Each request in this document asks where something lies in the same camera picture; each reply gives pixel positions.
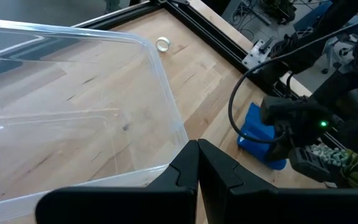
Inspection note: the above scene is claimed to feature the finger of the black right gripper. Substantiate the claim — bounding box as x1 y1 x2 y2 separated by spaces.
265 138 292 162
288 146 334 184

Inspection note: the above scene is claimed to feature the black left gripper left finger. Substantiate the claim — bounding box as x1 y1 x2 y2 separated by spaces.
35 139 200 224

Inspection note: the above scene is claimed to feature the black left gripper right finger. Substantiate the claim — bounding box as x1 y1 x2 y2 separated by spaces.
197 138 358 224

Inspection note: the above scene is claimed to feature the blue elastic bandage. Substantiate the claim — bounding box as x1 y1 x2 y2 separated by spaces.
237 101 288 171

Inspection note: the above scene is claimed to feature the clear plastic container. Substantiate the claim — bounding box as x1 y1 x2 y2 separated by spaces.
0 17 189 224

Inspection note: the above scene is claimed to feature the small white tape roll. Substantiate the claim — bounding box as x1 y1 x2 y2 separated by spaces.
155 36 171 53

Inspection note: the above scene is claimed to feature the grey metal mounting plate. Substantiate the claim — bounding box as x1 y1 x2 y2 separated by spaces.
242 37 275 71

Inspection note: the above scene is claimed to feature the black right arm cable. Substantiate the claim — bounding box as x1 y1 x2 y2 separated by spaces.
227 14 358 144

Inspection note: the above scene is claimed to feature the black floor cable bundle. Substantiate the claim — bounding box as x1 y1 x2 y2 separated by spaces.
231 0 291 34

